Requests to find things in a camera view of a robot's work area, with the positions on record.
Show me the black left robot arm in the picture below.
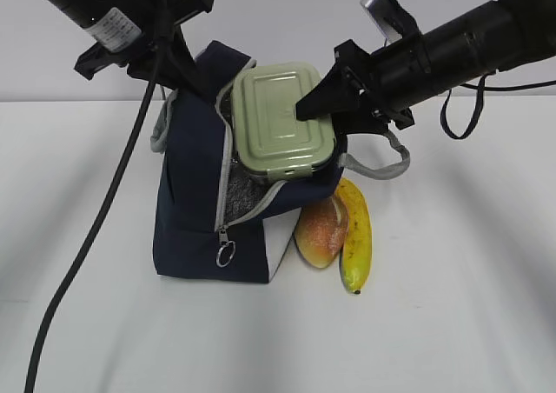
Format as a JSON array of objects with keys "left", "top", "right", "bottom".
[{"left": 47, "top": 0, "right": 214, "bottom": 98}]

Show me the thin black cable loop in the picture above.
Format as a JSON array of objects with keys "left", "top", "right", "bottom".
[{"left": 440, "top": 73, "right": 556, "bottom": 140}]

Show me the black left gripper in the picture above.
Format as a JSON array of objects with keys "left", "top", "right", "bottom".
[{"left": 75, "top": 0, "right": 214, "bottom": 103}]

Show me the green lid glass container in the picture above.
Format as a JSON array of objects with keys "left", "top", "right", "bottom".
[{"left": 231, "top": 62, "right": 336, "bottom": 183}]

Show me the thick black cable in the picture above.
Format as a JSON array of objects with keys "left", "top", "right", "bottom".
[{"left": 23, "top": 0, "right": 170, "bottom": 393}]

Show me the yellow banana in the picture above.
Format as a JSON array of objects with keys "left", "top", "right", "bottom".
[{"left": 335, "top": 178, "right": 373, "bottom": 295}]

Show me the silver zipper pull ring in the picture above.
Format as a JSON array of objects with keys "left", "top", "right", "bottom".
[{"left": 215, "top": 225, "right": 238, "bottom": 268}]

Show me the navy blue lunch bag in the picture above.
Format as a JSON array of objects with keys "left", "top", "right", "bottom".
[{"left": 150, "top": 41, "right": 410, "bottom": 283}]

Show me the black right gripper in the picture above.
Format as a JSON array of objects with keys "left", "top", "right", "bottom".
[{"left": 295, "top": 40, "right": 414, "bottom": 136}]

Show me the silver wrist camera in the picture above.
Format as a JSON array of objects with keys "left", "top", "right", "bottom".
[{"left": 360, "top": 0, "right": 420, "bottom": 43}]

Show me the sugared bread roll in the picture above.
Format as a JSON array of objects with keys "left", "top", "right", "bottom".
[{"left": 294, "top": 196, "right": 348, "bottom": 269}]

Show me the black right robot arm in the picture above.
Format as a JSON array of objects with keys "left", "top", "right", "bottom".
[{"left": 295, "top": 0, "right": 555, "bottom": 134}]

